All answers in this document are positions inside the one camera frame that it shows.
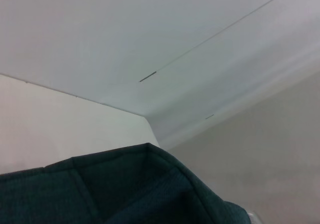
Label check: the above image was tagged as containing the dark teal insulated lunch bag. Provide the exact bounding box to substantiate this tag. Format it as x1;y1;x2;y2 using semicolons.
0;142;252;224

